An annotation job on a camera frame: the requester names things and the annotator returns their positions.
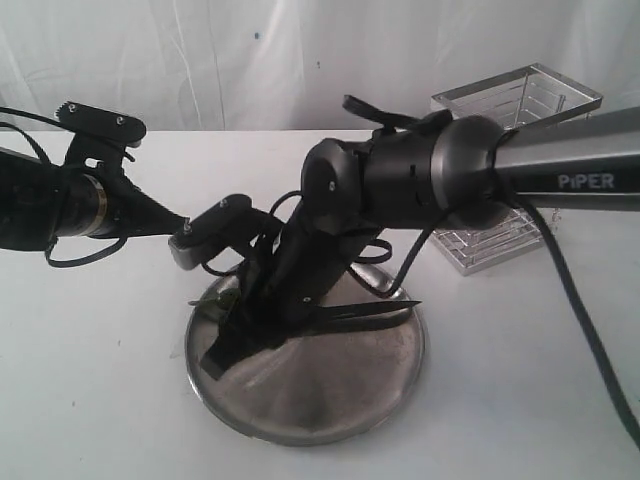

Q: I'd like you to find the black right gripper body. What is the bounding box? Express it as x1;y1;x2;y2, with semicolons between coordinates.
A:
234;244;345;340

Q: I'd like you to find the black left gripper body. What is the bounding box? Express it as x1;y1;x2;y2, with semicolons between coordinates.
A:
99;175;187;238

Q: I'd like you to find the green cucumber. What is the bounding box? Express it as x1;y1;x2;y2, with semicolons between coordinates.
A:
188;288;240;323

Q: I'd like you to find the black handled knife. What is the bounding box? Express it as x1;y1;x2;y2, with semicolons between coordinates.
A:
295;300;420;336

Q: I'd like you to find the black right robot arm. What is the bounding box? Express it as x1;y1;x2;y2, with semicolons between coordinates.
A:
202;108;639;378

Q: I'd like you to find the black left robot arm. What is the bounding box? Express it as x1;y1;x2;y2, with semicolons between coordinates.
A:
1;149;186;251

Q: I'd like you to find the round stainless steel plate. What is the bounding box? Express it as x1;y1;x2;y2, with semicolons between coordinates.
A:
185;277;427;439

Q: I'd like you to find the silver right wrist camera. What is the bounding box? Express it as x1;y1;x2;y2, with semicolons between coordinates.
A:
168;194;253;271

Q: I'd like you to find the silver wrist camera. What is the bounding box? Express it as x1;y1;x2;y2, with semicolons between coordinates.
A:
55;101;147;148
168;194;253;271

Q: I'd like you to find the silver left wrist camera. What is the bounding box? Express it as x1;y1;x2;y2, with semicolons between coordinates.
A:
55;101;147;148

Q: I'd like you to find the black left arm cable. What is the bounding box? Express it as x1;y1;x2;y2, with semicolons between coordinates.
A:
0;106;136;271

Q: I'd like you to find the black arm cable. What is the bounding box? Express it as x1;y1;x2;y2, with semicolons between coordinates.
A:
0;106;136;271
342;94;640;431

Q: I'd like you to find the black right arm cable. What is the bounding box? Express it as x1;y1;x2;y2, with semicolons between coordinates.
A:
342;94;640;431

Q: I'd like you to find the chrome wire utensil holder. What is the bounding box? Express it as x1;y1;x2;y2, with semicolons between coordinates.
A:
430;63;599;276

